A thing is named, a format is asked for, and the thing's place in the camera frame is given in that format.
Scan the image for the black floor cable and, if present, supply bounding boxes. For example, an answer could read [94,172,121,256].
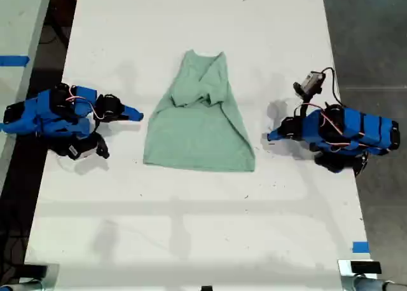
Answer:
[38,13,70,46]

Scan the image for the black camera cable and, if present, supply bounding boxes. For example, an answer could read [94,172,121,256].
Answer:
[319,66,343,109]

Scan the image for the grey camera box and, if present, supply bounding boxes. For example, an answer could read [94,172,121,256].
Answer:
[293,71,327,99]

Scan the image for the pale side table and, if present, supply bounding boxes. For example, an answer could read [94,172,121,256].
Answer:
[0,0,54,187]

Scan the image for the short black camera stalk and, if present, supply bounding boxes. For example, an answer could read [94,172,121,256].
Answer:
[300,93,314,118]

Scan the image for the small grey black box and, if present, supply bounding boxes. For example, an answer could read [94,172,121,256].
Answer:
[22,263,60,284]

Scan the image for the black camera box white label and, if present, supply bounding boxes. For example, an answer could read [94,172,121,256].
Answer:
[57,133,111,161]

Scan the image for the pale green T-shirt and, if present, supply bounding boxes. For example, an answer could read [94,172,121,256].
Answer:
[142,49,256,173]

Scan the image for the small black white box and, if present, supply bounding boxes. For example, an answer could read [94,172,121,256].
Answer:
[338,259,383,276]

